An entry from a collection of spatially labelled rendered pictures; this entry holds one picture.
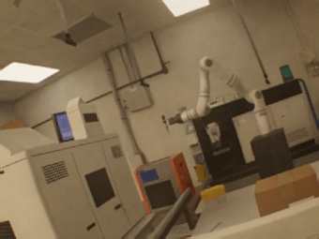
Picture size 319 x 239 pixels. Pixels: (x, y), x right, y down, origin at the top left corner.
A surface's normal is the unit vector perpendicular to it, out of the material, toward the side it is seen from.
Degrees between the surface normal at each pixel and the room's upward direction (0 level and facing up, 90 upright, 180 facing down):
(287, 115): 90
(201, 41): 90
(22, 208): 90
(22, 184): 90
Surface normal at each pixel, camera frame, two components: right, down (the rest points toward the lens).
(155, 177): -0.26, 0.06
